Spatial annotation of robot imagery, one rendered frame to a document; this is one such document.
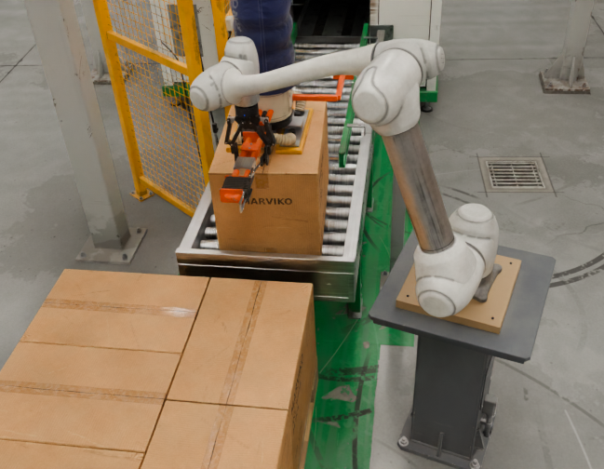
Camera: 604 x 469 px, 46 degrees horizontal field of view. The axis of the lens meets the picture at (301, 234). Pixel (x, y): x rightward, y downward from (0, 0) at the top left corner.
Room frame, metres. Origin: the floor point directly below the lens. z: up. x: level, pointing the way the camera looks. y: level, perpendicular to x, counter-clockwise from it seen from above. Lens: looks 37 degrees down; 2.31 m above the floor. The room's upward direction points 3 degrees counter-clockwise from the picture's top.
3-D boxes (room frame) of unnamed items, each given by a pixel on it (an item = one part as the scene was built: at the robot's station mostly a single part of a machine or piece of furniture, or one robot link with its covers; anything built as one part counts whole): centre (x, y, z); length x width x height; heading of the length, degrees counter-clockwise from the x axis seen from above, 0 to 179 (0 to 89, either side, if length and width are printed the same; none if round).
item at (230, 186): (1.88, 0.20, 1.08); 0.08 x 0.07 x 0.05; 170
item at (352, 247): (3.21, -0.38, 0.50); 2.31 x 0.05 x 0.19; 170
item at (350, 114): (3.57, -0.39, 0.60); 1.60 x 0.10 x 0.09; 170
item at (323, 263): (2.12, 0.15, 0.58); 0.70 x 0.03 x 0.06; 80
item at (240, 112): (2.06, 0.15, 1.24); 0.08 x 0.07 x 0.09; 80
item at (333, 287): (2.12, 0.15, 0.47); 0.70 x 0.03 x 0.15; 80
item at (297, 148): (2.45, 0.00, 0.97); 0.34 x 0.10 x 0.05; 170
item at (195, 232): (3.33, 0.26, 0.50); 2.31 x 0.05 x 0.19; 170
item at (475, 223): (1.70, -0.52, 0.95); 0.18 x 0.16 x 0.22; 149
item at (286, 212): (2.46, 0.09, 0.75); 0.60 x 0.40 x 0.40; 173
